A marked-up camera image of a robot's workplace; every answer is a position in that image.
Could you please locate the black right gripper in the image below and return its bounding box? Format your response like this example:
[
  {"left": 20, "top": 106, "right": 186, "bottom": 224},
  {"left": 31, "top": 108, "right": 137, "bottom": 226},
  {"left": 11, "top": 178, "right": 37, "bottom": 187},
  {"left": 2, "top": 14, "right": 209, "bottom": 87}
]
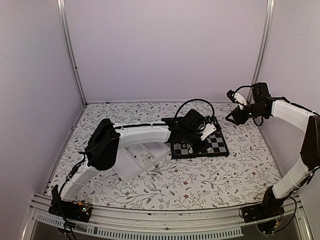
[{"left": 225, "top": 103, "right": 266, "bottom": 126}]

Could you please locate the black and silver chessboard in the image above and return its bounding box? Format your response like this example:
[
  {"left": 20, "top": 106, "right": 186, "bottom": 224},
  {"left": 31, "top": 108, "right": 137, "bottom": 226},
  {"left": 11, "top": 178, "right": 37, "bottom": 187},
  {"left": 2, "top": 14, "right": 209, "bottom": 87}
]
[{"left": 170, "top": 126, "right": 230, "bottom": 159}]

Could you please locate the white plastic tray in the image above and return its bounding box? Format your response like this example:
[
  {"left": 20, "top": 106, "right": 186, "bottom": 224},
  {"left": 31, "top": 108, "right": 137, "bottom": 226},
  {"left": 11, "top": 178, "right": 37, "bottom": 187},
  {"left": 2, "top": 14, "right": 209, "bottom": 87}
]
[{"left": 113, "top": 142, "right": 171, "bottom": 183}]

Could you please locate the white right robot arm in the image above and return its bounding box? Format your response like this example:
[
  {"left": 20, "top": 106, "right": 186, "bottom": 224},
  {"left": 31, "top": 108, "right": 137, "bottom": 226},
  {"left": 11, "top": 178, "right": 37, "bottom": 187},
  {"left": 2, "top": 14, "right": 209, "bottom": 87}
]
[{"left": 226, "top": 82, "right": 320, "bottom": 218}]

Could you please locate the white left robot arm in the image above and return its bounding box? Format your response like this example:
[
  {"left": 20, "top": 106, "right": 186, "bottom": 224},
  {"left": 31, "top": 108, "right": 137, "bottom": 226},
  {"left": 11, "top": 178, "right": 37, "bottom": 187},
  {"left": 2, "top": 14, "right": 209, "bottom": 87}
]
[{"left": 51, "top": 109, "right": 218, "bottom": 217}]

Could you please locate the floral patterned table mat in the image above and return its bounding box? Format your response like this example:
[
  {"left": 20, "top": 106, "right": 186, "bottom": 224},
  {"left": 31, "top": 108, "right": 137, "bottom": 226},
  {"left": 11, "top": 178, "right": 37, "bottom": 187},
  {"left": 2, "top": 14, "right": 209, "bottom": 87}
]
[{"left": 45, "top": 102, "right": 281, "bottom": 210}]

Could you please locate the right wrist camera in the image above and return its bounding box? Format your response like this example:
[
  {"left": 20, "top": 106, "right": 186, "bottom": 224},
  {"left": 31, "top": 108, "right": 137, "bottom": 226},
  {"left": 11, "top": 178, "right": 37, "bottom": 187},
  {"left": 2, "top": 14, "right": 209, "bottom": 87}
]
[{"left": 226, "top": 90, "right": 248, "bottom": 110}]

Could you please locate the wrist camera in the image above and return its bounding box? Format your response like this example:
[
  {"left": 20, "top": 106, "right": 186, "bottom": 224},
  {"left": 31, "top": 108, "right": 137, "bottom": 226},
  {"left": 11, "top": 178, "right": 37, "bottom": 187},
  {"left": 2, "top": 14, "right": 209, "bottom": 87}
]
[
  {"left": 226, "top": 90, "right": 248, "bottom": 110},
  {"left": 199, "top": 117, "right": 217, "bottom": 141}
]

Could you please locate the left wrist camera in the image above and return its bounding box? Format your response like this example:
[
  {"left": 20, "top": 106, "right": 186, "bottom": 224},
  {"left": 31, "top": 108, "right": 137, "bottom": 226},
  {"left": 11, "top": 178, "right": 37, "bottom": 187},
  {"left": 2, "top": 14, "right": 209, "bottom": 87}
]
[{"left": 199, "top": 117, "right": 217, "bottom": 141}]

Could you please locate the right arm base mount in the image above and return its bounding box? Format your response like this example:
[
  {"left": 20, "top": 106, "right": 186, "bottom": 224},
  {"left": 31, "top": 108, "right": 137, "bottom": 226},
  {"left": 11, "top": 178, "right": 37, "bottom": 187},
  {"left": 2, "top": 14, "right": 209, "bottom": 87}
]
[{"left": 238, "top": 196, "right": 285, "bottom": 235}]

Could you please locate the front aluminium rail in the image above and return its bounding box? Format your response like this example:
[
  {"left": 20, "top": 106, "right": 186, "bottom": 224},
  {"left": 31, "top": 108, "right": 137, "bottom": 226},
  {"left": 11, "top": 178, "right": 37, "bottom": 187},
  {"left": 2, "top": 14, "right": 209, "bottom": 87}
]
[{"left": 22, "top": 194, "right": 315, "bottom": 240}]

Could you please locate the right aluminium frame post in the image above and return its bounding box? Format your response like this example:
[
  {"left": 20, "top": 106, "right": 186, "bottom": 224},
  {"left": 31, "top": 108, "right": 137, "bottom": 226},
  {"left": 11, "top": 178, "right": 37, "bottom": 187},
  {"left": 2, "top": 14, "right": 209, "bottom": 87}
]
[{"left": 249, "top": 0, "right": 275, "bottom": 88}]

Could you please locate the aluminium frame post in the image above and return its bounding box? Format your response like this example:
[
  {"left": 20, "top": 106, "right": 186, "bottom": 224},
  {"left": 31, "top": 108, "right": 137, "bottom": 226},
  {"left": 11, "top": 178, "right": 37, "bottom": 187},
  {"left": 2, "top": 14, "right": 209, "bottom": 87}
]
[
  {"left": 249, "top": 0, "right": 275, "bottom": 88},
  {"left": 56, "top": 0, "right": 88, "bottom": 107}
]

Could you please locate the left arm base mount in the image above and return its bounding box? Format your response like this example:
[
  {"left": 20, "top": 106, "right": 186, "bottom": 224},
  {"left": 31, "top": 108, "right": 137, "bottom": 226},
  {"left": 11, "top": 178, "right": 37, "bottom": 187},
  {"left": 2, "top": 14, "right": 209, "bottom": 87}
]
[{"left": 48, "top": 192, "right": 92, "bottom": 223}]

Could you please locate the left aluminium frame post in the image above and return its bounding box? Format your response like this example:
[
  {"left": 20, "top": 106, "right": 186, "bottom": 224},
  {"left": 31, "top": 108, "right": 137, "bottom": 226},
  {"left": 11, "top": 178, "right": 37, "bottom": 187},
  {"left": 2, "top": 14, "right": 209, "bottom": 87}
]
[{"left": 56, "top": 0, "right": 88, "bottom": 107}]

